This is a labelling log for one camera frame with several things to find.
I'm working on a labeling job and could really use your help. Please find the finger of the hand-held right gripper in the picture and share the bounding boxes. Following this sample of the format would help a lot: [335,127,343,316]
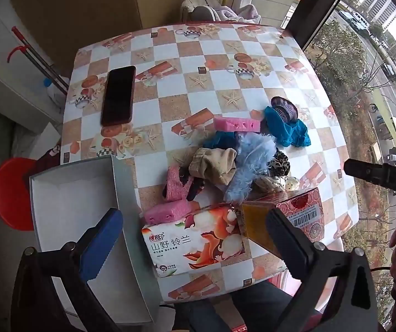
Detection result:
[344,158,396,195]

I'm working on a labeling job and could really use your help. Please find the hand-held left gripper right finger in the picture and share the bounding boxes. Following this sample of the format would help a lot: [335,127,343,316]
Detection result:
[266,208,379,332]

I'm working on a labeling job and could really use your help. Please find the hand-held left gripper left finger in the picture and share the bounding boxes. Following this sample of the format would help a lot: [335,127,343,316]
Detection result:
[11,207,124,332]

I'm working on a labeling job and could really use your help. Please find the grey cardboard box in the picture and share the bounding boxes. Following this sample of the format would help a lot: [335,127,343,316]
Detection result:
[29,154,160,324]

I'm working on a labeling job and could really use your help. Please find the leopard print cloth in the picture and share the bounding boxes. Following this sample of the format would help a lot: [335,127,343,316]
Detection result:
[267,149,291,177]

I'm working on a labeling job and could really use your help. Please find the teal cloth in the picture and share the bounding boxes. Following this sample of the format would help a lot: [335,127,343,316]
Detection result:
[264,106,312,147]

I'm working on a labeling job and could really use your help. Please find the red patterned box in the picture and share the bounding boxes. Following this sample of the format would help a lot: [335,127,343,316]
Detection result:
[239,187,324,260]

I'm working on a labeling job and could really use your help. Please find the white polka dot cloth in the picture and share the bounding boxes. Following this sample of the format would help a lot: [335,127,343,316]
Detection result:
[255,176,285,192]

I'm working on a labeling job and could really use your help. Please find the pink sponge block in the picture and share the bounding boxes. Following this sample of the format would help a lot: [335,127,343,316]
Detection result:
[213,117,262,133]
[144,201,200,225]

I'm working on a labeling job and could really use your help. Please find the person's dark trousers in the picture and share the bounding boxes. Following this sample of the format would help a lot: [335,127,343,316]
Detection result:
[170,278,302,332]

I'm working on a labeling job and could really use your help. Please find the light blue fluffy cloth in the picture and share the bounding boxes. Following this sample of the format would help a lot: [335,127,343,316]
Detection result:
[224,133,277,203]

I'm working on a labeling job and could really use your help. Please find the floral tissue box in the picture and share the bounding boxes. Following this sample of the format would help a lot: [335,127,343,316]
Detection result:
[141,205,286,278]

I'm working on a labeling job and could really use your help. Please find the beige cloth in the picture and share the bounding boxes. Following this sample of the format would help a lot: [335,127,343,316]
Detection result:
[188,147,237,185]

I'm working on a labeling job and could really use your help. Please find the maroon cloth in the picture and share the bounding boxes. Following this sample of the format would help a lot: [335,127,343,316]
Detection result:
[35,145,62,168]

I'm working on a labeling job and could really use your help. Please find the red plastic stool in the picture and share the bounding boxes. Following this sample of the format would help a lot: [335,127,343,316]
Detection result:
[0,157,43,232]

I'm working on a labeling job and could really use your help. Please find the dark purple round scrunchie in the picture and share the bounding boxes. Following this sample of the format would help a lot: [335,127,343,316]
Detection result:
[271,97,299,123]

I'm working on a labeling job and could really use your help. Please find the dark blue scrunchie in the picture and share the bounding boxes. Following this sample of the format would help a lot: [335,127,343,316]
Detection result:
[203,132,240,150]

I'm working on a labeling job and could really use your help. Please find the white flat board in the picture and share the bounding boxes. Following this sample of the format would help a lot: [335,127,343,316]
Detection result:
[15,123,62,161]

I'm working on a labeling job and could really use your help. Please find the black smartphone red case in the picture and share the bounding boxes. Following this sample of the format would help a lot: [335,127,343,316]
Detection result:
[100,65,137,127]

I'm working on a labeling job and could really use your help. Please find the white bottle blue cap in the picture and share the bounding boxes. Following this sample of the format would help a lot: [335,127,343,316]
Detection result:
[42,78,64,104]

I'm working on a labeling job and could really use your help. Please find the checkered printed tablecloth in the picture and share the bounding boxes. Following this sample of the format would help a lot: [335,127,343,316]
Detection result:
[60,22,361,301]

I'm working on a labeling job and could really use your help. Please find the red mop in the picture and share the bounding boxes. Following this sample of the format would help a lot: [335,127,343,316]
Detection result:
[7,26,69,95]

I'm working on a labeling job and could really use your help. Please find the pale pink cloth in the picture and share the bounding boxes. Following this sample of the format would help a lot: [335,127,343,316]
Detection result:
[215,4,262,25]

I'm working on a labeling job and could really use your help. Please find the brown cardboard panel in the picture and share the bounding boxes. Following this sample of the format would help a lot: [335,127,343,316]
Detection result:
[9,0,199,77]

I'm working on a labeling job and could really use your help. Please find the white woven chair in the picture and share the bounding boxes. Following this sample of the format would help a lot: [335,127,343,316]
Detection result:
[181,0,219,21]

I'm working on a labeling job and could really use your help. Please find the dark window frame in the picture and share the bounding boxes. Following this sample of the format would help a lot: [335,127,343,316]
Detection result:
[286,0,358,45]

